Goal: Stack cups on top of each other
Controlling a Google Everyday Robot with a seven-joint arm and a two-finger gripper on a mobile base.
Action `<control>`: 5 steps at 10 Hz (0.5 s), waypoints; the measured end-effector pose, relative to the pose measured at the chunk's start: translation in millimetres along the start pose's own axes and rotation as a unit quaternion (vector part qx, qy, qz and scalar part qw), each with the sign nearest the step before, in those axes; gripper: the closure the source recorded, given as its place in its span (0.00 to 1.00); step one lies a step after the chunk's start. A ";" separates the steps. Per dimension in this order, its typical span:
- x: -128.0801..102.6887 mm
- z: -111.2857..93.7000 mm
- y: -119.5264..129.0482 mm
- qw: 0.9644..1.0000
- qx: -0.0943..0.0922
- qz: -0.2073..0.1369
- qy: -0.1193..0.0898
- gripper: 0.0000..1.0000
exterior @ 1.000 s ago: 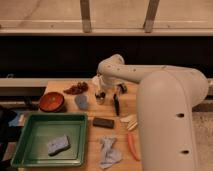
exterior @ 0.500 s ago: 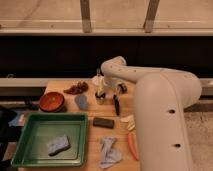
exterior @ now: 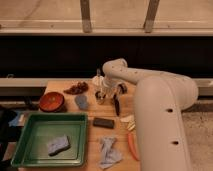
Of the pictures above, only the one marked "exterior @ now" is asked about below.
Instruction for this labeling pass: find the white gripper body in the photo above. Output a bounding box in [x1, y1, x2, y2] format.
[102, 77, 116, 98]

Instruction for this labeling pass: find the small metal cup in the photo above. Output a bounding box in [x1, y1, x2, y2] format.
[95, 91, 106, 105]

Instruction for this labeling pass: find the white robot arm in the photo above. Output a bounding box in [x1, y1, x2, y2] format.
[102, 58, 198, 171]

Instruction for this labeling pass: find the blue plastic cup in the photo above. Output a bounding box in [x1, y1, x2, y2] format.
[75, 94, 89, 110]

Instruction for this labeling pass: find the black rectangular block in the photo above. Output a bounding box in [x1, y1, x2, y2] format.
[93, 117, 114, 129]

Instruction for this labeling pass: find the yellow banana peel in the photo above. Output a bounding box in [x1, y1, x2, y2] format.
[120, 115, 135, 131]

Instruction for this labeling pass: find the orange carrot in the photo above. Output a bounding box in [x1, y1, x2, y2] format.
[127, 132, 139, 161]

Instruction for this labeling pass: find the red wooden bowl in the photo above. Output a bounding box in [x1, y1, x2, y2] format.
[39, 92, 65, 112]

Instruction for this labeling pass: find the crumpled blue cloth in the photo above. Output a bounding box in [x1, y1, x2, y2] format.
[99, 136, 123, 169]

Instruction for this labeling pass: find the blue sponge in tray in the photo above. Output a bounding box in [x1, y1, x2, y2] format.
[46, 135, 70, 156]

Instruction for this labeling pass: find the green plastic tray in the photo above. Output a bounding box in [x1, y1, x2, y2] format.
[11, 113, 88, 167]

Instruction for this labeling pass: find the black handled kitchen tool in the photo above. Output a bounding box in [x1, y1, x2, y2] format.
[113, 83, 127, 116]

